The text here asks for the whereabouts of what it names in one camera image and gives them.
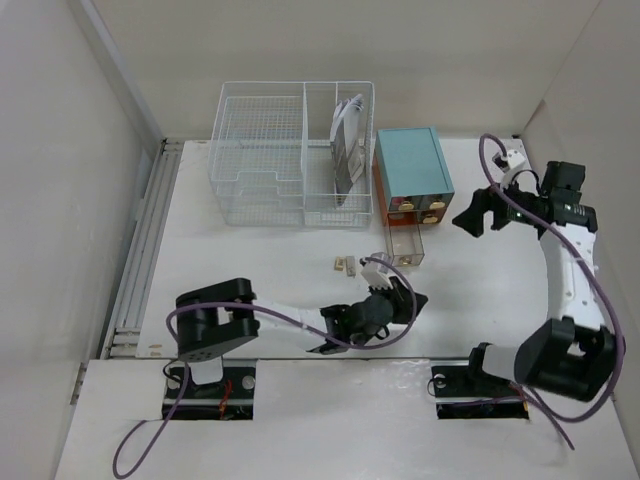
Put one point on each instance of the clear drawer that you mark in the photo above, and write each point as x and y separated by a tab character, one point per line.
419	203
404	241

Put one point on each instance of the aluminium rail frame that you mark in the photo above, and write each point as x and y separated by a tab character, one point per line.
123	324

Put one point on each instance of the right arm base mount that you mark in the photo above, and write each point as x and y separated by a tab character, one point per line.
460	397

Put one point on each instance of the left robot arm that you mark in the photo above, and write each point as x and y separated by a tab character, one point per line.
213	321

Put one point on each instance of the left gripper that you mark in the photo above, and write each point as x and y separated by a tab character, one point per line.
403	300

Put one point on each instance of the grey setup guide booklet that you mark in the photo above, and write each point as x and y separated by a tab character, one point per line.
344	138

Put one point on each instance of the white wire mesh organizer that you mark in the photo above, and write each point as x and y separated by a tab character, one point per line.
270	162

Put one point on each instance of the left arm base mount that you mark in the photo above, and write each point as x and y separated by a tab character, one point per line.
229	399

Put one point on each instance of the small white eraser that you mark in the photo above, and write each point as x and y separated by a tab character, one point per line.
350	266

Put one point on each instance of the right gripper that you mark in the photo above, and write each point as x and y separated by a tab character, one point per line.
472	218

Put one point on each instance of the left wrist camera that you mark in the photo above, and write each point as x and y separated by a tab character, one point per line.
376	272

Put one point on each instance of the teal drawer box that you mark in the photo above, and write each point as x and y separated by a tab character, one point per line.
406	162

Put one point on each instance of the brown drawer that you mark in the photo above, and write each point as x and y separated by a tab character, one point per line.
431	217

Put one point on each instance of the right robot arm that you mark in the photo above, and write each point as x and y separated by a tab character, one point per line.
572	353

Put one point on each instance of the small beige eraser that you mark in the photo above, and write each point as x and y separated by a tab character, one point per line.
339	263

